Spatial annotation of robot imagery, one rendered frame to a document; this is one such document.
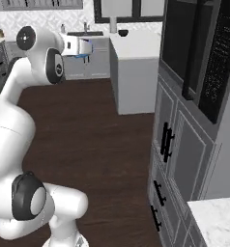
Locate grey drawer front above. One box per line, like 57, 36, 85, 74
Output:
147, 184, 188, 247
148, 151, 189, 223

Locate grey wall cabinets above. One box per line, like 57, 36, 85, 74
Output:
0, 0, 84, 12

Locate grey cabinet door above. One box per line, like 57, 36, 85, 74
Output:
169, 102, 216, 208
153, 79, 178, 173

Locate black cabinet door handle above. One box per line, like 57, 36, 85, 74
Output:
163, 126, 176, 164
159, 122, 170, 156

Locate black drawer handle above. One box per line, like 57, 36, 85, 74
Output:
153, 179, 167, 207
150, 205, 162, 233

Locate grey base cabinets with sink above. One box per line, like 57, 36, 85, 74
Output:
60, 34, 112, 81

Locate black speckled panel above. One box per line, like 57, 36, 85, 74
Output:
197, 0, 230, 125

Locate black sink basin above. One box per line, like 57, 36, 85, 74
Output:
66, 30, 104, 38

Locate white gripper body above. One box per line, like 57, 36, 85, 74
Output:
75, 37, 95, 60

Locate white kitchen island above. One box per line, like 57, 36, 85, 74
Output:
108, 31, 162, 116

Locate black framed window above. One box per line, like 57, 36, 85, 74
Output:
93, 0, 166, 24

